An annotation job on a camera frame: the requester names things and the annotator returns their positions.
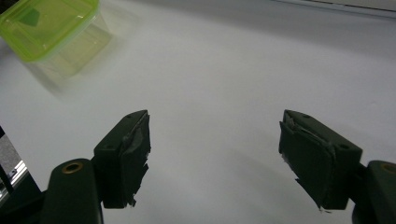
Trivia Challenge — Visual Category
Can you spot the aluminium frame rail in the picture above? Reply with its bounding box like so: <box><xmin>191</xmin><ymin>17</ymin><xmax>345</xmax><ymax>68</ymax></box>
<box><xmin>0</xmin><ymin>125</ymin><xmax>30</xmax><ymax>202</ymax></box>

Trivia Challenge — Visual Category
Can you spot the clear container with green lid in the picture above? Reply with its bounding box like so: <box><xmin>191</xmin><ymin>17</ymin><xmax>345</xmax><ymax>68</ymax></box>
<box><xmin>0</xmin><ymin>0</ymin><xmax>114</xmax><ymax>80</ymax></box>

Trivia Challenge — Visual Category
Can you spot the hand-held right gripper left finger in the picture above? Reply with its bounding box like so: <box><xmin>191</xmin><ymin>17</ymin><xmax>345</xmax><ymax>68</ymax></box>
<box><xmin>93</xmin><ymin>109</ymin><xmax>152</xmax><ymax>209</ymax></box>

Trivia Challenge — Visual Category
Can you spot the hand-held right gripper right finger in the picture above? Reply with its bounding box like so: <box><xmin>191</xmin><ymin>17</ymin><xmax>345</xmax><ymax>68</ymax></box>
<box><xmin>277</xmin><ymin>108</ymin><xmax>363</xmax><ymax>212</ymax></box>

